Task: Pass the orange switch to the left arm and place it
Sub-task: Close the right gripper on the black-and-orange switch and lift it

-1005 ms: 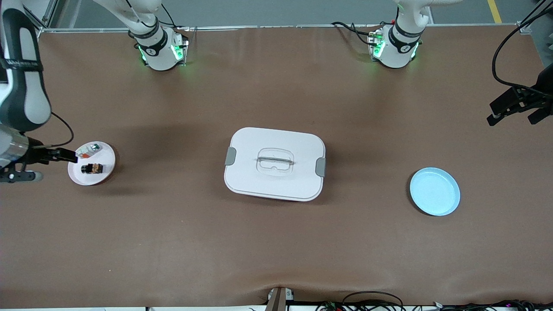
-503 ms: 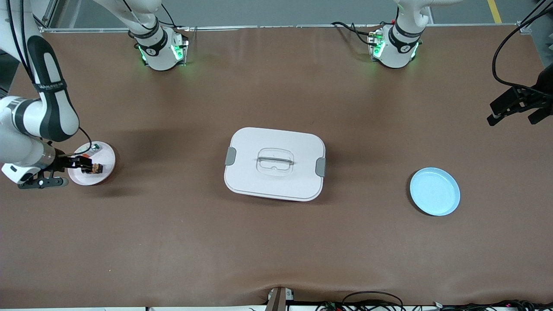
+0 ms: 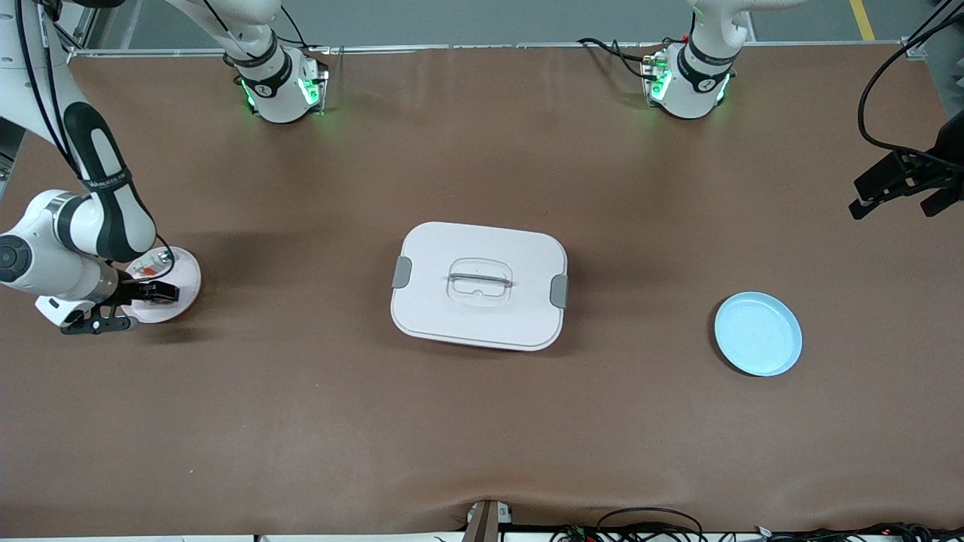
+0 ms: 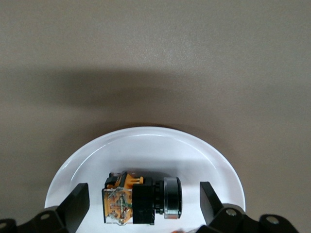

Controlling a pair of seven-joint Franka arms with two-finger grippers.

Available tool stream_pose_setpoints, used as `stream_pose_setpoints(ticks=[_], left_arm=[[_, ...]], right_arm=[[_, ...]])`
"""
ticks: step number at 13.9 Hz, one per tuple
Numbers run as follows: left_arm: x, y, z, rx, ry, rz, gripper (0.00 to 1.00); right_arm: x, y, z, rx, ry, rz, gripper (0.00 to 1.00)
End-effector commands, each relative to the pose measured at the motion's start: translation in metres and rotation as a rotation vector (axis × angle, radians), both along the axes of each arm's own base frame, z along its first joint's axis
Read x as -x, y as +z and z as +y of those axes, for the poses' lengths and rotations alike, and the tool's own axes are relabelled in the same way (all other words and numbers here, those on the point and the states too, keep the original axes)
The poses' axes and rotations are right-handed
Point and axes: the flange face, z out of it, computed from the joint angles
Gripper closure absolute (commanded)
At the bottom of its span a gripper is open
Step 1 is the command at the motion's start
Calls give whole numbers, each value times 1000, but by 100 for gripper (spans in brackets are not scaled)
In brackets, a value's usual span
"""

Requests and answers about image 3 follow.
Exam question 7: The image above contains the brown camera mount bracket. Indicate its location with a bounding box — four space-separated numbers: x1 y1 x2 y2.
461 499 514 542

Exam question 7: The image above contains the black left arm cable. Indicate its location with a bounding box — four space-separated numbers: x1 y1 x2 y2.
856 30 964 163

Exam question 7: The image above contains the brown table mat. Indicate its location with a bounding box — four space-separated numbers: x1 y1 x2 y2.
0 44 964 539

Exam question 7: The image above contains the light blue round plate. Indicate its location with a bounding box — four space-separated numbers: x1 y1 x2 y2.
714 291 804 377

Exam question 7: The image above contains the aluminium frame profile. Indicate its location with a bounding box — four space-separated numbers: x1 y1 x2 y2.
902 0 964 59
54 0 102 65

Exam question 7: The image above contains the pink round plate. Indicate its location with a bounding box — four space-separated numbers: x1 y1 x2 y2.
120 245 203 324

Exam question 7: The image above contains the black cable bundle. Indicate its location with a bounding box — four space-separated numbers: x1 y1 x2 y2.
753 522 964 542

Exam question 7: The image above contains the black looped cable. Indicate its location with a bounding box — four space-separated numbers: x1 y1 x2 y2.
554 507 706 542

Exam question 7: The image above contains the black base cable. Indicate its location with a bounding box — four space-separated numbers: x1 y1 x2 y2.
256 0 332 53
576 36 664 80

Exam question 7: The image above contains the white lidded storage box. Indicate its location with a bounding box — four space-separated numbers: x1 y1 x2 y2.
390 221 568 352

